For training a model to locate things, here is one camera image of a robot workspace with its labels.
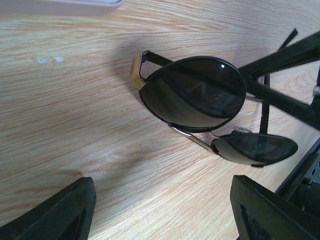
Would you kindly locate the black round sunglasses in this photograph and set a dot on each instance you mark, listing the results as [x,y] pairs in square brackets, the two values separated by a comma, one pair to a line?
[203,93]

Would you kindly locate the pink glasses case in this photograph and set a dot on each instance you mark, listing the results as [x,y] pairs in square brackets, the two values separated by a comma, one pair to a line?
[60,7]

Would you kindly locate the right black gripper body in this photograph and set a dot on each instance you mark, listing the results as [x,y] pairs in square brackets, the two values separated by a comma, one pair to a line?
[302,186]

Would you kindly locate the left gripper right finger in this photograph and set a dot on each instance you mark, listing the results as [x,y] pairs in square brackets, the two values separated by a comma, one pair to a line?
[260,214]

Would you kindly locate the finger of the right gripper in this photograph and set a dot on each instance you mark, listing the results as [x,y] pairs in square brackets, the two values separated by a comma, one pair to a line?
[304,51]

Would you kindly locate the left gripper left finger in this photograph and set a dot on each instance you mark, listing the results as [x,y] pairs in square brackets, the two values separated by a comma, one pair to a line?
[67,215]

